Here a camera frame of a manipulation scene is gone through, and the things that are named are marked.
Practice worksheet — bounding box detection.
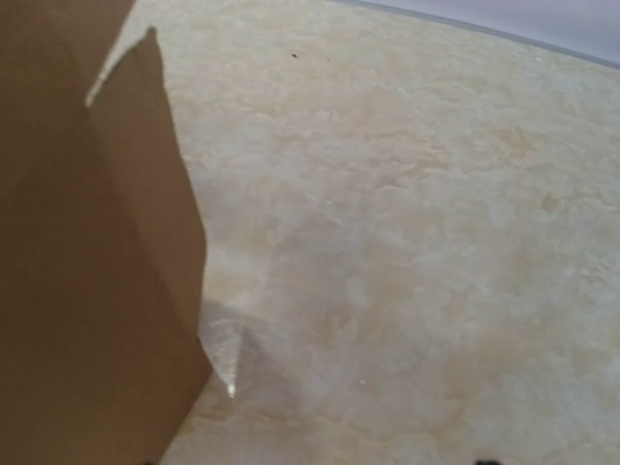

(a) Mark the brown cardboard box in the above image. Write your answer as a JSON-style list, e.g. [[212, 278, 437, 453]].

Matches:
[[1, 1, 212, 464]]

